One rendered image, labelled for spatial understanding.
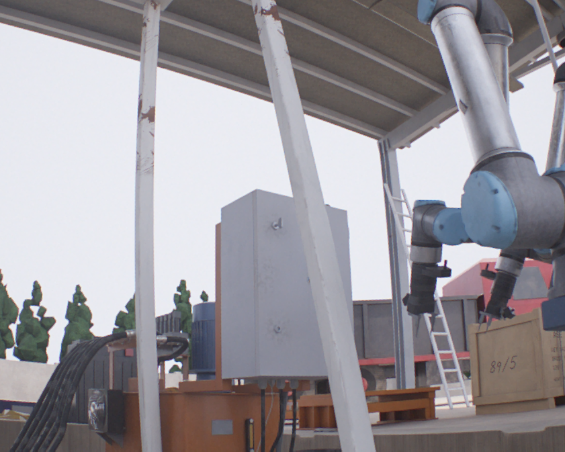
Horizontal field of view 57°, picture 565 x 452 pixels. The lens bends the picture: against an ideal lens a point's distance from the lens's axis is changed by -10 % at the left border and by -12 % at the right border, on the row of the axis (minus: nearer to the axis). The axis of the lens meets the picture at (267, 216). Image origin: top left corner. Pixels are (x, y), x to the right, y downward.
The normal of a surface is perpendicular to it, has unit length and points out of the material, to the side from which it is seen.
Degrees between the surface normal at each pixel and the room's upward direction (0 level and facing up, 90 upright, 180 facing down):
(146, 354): 91
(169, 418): 90
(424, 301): 110
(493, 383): 90
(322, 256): 80
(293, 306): 90
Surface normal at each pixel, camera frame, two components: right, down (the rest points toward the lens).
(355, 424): 0.57, -0.43
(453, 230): 0.05, 0.10
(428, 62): 0.11, 0.90
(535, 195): 0.15, -0.40
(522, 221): 0.13, 0.32
